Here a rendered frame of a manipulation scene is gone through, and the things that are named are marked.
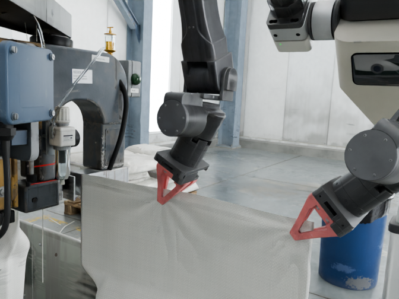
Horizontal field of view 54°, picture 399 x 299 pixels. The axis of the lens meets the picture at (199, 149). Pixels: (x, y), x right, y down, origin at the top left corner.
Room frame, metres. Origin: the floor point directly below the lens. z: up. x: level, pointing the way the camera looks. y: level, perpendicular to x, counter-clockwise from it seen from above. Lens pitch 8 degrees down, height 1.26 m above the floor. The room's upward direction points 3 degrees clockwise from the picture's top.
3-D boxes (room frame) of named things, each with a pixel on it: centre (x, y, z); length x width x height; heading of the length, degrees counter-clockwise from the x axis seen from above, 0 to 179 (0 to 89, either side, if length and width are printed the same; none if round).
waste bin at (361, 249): (2.68, -1.11, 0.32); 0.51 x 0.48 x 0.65; 148
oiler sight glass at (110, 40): (0.96, 0.22, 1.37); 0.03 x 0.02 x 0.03; 58
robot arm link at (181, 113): (0.65, 0.01, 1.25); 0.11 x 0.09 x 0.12; 147
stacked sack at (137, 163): (3.74, 0.63, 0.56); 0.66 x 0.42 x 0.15; 148
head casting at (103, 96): (0.96, 0.37, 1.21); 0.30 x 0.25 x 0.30; 58
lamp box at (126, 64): (1.02, 0.20, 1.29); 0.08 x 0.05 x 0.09; 58
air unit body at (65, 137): (0.77, 0.27, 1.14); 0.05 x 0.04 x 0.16; 148
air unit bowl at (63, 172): (0.77, 0.27, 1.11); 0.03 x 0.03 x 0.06
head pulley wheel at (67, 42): (0.89, 0.34, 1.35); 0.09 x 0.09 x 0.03
